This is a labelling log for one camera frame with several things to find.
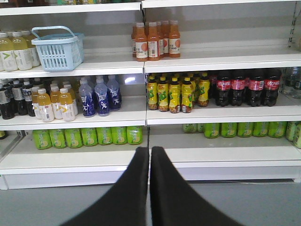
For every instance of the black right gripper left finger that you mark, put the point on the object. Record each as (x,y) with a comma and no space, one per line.
(124,204)

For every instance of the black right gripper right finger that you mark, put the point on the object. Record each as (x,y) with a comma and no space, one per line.
(174,202)

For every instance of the light blue plastic basket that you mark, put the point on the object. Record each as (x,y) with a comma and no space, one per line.
(59,52)

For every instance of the green soda bottle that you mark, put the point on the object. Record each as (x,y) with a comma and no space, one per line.
(119,135)
(104,135)
(42,139)
(73,138)
(134,135)
(89,136)
(57,138)

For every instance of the blue sports drink bottle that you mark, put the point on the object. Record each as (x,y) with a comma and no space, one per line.
(101,92)
(86,95)
(114,95)

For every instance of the yellow lemon tea bottle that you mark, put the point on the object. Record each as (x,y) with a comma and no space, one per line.
(174,96)
(152,92)
(187,91)
(163,88)

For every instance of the orange vitamin drink bottle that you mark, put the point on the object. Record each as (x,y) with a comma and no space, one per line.
(45,106)
(54,95)
(66,103)

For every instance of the dark cola bottle red label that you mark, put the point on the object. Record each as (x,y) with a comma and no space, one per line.
(223,85)

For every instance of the orange C100 juice bottle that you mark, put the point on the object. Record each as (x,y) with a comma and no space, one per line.
(141,43)

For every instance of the orange C100 bottle right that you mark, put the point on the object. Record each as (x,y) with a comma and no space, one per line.
(174,40)

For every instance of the orange juice bottle barcode label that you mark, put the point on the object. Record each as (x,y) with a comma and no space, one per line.
(153,42)

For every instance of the pale yellow drink bottle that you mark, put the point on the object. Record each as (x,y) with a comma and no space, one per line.
(7,53)
(21,51)

